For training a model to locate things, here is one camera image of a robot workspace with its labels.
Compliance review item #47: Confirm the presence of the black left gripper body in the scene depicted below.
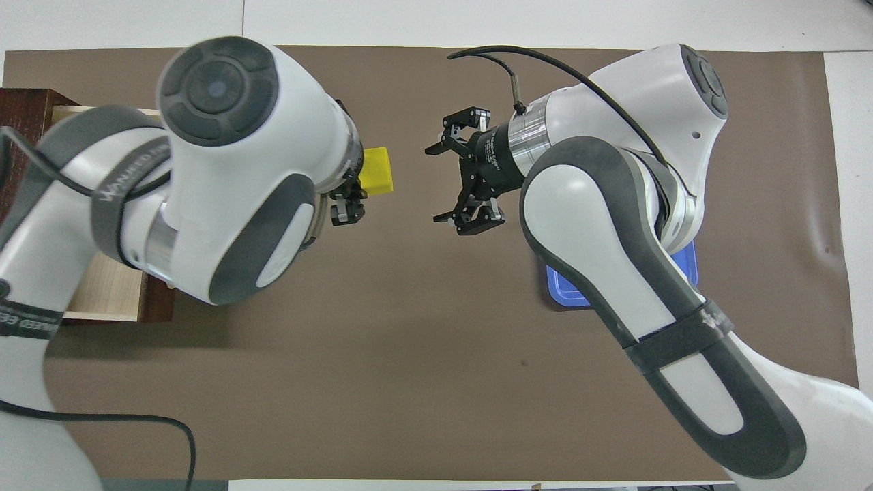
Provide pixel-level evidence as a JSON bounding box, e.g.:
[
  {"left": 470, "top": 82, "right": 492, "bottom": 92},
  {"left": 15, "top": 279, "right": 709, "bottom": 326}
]
[{"left": 336, "top": 101, "right": 364, "bottom": 198}]

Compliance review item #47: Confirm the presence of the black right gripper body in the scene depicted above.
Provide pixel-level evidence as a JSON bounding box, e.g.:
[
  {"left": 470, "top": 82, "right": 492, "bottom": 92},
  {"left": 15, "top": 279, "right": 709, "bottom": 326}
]
[{"left": 460, "top": 123, "right": 526, "bottom": 200}]

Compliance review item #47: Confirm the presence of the yellow cube block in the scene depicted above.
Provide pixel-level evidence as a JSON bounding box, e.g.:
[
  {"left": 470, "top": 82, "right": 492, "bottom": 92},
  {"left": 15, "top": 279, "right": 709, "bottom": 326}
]
[{"left": 360, "top": 147, "right": 396, "bottom": 196}]

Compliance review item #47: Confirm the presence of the dark wooden drawer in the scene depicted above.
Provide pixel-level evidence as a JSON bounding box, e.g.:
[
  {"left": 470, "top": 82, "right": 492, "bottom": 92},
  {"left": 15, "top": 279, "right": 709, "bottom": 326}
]
[{"left": 51, "top": 104, "right": 177, "bottom": 325}]

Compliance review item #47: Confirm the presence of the blue plastic tray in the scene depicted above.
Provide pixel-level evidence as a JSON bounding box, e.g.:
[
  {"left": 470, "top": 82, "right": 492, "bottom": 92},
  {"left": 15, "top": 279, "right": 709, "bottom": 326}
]
[{"left": 546, "top": 239, "right": 700, "bottom": 309}]

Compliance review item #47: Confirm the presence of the brown paper table mat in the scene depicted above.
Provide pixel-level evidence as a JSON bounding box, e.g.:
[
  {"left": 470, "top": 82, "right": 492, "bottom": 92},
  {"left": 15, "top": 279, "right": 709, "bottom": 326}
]
[{"left": 0, "top": 46, "right": 860, "bottom": 481}]

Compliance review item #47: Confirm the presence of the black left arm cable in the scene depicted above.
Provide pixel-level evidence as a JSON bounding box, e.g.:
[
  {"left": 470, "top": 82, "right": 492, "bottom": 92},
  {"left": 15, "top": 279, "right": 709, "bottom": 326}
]
[{"left": 0, "top": 126, "right": 197, "bottom": 491}]

